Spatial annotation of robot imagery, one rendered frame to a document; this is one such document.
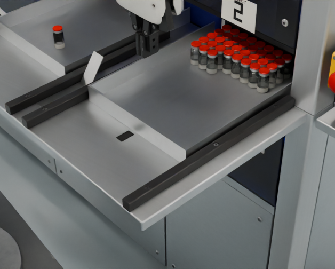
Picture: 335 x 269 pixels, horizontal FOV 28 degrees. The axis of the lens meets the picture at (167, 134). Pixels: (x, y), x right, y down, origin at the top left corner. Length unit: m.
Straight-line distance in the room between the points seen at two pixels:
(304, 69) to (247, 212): 0.45
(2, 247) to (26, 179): 1.42
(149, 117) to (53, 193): 1.20
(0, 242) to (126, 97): 0.39
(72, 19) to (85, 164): 0.49
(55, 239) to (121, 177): 1.14
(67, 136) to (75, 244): 1.03
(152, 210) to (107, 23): 0.59
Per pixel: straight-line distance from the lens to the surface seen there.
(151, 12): 0.94
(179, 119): 1.22
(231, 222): 1.61
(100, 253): 2.16
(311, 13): 1.16
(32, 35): 1.50
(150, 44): 1.00
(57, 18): 1.55
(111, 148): 1.16
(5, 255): 1.03
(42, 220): 2.29
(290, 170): 1.36
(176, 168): 1.09
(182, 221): 1.78
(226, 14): 1.30
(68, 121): 1.23
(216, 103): 1.26
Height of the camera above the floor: 1.63
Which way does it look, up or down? 39 degrees down
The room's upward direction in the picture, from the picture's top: 1 degrees counter-clockwise
